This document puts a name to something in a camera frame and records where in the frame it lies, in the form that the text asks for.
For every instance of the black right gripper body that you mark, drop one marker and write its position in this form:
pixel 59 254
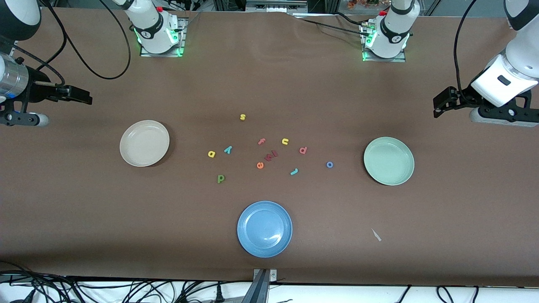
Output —
pixel 37 89

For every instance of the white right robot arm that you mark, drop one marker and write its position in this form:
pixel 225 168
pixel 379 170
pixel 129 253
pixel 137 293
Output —
pixel 151 25

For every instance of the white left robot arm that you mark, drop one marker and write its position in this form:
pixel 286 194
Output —
pixel 391 29

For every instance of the beige brown round plate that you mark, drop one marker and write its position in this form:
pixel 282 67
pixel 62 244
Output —
pixel 144 143

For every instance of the light green round plate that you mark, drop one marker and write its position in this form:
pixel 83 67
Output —
pixel 389 161

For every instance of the orange background clutter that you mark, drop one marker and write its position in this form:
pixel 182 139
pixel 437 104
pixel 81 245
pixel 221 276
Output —
pixel 366 3

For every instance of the small white paper scrap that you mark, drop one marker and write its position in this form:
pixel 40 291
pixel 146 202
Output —
pixel 376 235

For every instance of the blue round plate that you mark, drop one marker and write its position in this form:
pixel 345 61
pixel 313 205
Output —
pixel 264 229

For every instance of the black power plug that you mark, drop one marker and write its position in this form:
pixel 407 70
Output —
pixel 219 294

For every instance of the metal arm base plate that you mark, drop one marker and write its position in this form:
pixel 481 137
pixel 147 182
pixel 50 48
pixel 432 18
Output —
pixel 396 59
pixel 183 42

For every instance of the small metal bracket plate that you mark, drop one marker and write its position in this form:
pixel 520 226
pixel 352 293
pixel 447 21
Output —
pixel 273 275

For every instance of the dark grey mount post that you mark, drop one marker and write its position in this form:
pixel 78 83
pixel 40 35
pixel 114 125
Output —
pixel 257 292

